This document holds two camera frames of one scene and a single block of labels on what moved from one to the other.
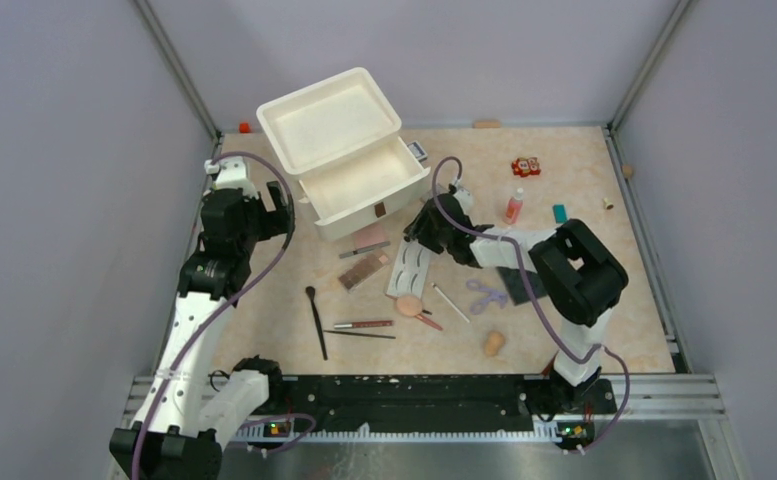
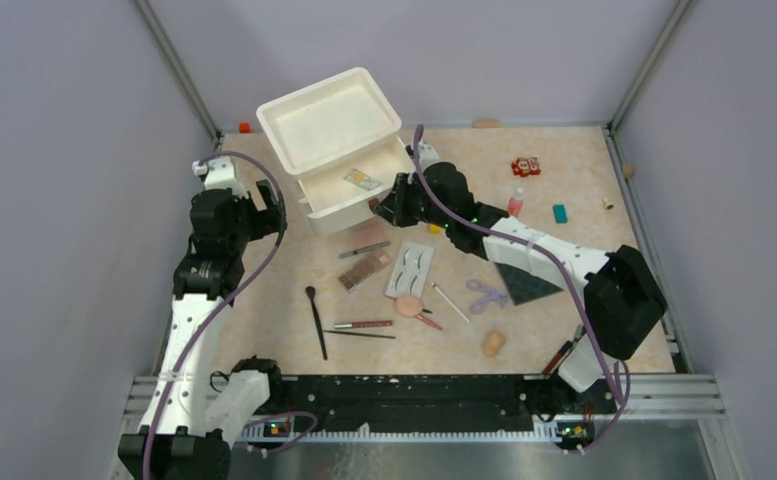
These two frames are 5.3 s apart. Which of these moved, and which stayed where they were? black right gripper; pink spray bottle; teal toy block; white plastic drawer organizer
Moved: black right gripper
Stayed: pink spray bottle; teal toy block; white plastic drawer organizer
